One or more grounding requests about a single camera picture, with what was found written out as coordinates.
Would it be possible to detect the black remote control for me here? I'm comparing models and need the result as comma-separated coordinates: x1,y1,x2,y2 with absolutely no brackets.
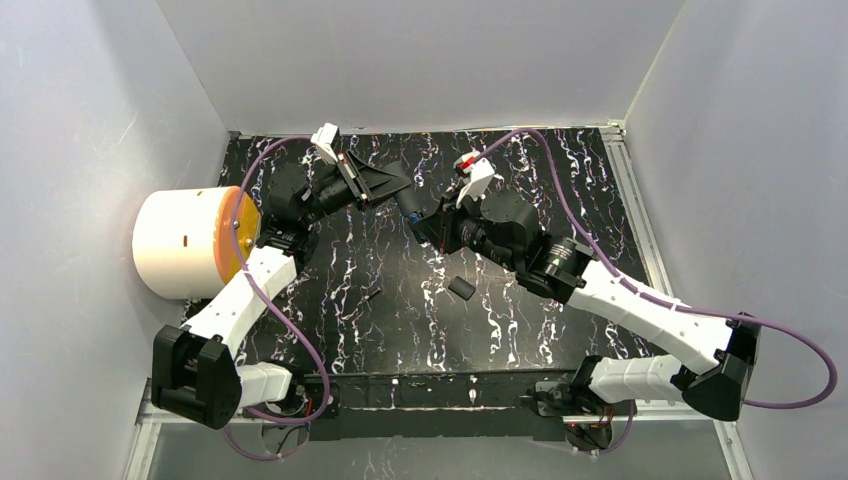
386,162,427,224

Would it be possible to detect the black remote battery cover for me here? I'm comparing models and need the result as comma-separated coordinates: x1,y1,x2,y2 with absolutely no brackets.
448,276,476,301

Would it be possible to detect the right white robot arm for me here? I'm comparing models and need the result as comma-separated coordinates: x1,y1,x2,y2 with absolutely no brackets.
396,191,760,421

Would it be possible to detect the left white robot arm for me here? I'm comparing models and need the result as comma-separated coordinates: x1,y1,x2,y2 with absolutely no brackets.
132,144,412,429

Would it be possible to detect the white orange cylinder container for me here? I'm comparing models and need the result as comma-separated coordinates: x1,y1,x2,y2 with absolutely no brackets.
132,186,260,300

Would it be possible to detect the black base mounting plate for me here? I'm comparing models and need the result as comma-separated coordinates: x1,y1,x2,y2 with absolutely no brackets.
241,369,637,444

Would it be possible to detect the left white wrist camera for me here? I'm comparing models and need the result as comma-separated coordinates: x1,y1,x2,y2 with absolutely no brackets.
310,122,340,165

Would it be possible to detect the right aluminium frame rail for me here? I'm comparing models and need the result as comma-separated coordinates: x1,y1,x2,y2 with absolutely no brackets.
600,119,753,479

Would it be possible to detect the aluminium frame rail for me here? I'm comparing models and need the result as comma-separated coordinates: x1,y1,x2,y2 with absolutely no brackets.
600,119,753,479
124,402,752,479

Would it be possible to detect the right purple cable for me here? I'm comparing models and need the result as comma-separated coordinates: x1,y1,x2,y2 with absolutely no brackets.
473,129,839,457

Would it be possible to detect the front aluminium frame rail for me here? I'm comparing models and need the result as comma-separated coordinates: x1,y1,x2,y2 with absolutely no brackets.
124,402,752,479

